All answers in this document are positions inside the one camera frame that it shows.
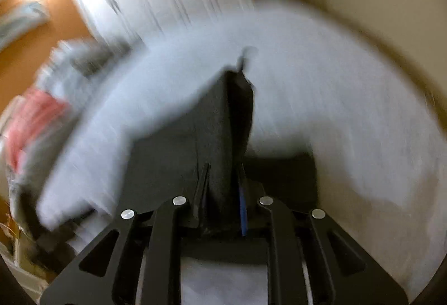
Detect dark grey sweatpants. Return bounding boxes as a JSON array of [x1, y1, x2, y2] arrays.
[[45, 46, 319, 257]]

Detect white floral bed mattress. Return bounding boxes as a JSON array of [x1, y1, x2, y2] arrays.
[[36, 0, 439, 305]]

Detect coral pink blanket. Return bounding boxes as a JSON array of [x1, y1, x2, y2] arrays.
[[6, 87, 70, 173]]

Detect grey duvet blanket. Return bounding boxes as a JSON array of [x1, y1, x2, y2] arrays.
[[4, 39, 134, 238]]

